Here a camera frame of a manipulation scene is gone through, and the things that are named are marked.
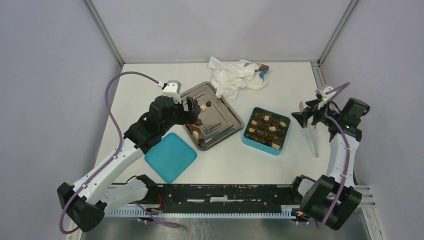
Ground steel tray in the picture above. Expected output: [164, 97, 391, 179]
[180, 81, 244, 151]

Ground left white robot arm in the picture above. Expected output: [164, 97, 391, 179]
[57, 95, 201, 235]

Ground white crumpled cloth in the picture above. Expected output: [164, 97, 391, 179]
[207, 56, 270, 100]

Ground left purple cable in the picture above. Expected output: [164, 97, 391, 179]
[58, 71, 181, 235]

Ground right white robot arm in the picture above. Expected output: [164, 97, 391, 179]
[288, 98, 371, 231]

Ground teal chocolate box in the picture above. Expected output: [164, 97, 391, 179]
[242, 107, 291, 156]

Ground steel tongs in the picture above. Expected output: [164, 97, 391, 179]
[298, 101, 319, 158]

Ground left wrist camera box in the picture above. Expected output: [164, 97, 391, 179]
[156, 80, 182, 104]

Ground teal box lid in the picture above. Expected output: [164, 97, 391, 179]
[144, 132, 197, 184]

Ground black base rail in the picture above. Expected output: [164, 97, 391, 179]
[125, 183, 312, 215]

